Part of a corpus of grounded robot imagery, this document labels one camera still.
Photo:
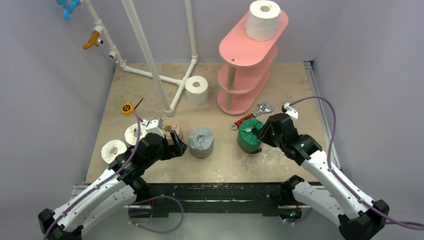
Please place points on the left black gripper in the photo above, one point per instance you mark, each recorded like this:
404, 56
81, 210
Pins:
176, 149

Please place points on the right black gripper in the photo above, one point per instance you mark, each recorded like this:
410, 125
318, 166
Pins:
265, 133

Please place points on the green paper roll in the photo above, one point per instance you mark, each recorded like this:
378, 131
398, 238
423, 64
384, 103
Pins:
246, 136

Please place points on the white paper towel roll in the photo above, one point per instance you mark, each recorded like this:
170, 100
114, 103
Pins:
262, 20

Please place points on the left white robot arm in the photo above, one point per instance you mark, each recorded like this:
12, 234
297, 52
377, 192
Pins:
121, 184

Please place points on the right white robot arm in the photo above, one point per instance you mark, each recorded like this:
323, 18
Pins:
354, 212

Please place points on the pink three-tier shelf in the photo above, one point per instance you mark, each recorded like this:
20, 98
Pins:
246, 68

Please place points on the grey wrapped paper roll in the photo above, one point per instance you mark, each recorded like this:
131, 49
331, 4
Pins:
201, 142

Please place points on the brown wrapped paper roll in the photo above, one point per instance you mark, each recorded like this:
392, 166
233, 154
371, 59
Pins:
168, 125

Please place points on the white roll near pipes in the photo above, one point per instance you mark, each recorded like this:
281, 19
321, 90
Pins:
196, 89

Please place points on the yellow tape measure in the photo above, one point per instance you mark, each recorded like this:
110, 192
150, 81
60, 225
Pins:
128, 108

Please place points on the white roll front left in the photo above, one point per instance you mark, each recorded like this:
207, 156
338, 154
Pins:
112, 149

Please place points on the orange pipe valve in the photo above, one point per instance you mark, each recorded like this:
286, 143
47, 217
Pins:
94, 41

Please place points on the blue pipe valve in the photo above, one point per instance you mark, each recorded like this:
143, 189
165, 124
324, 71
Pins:
68, 6

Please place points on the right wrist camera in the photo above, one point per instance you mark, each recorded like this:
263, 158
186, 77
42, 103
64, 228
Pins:
288, 109

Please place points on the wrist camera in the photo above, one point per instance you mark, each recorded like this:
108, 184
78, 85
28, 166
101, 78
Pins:
288, 109
154, 126

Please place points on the red handled adjustable wrench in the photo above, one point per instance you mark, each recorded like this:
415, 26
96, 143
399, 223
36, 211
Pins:
263, 108

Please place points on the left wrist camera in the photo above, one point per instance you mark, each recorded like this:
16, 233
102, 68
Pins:
154, 126

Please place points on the white pvc pipe frame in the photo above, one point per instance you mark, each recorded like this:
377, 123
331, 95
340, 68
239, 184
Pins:
169, 106

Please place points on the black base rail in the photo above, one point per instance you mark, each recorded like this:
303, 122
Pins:
269, 199

